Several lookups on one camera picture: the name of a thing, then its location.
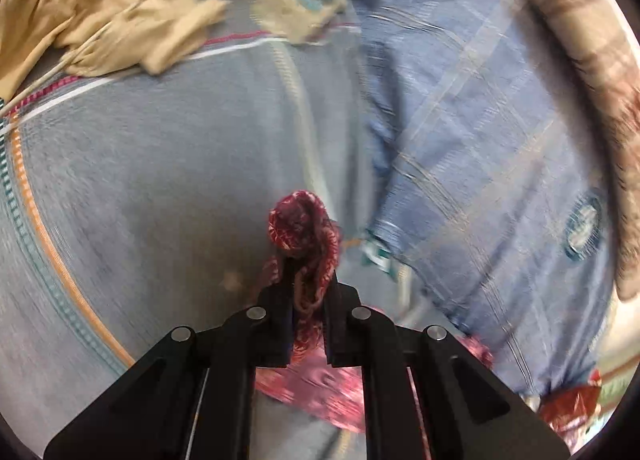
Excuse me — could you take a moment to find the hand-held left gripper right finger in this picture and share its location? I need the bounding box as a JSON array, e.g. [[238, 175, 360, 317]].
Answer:
[[324, 284, 572, 460]]

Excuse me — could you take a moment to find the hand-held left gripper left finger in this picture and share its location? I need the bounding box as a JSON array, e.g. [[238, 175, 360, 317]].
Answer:
[[44, 259, 297, 460]]

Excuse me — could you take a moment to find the red patterned cloth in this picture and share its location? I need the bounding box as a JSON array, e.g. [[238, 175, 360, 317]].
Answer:
[[541, 370, 603, 443]]

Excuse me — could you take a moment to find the grey striped bed sheet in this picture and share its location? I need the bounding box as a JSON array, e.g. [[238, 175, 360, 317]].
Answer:
[[0, 0, 451, 460]]

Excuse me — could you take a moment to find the blue plaid cloth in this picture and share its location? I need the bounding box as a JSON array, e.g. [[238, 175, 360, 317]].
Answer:
[[340, 0, 617, 401]]

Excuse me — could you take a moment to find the small beige teal printed cloth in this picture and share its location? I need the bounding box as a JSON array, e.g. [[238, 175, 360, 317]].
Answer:
[[250, 0, 362, 46]]

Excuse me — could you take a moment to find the brown plaid cloth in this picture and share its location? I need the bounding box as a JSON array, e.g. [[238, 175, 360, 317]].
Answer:
[[524, 0, 640, 301]]

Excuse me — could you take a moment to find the pink patterned small garment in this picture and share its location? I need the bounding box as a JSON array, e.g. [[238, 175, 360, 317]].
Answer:
[[252, 190, 496, 437]]

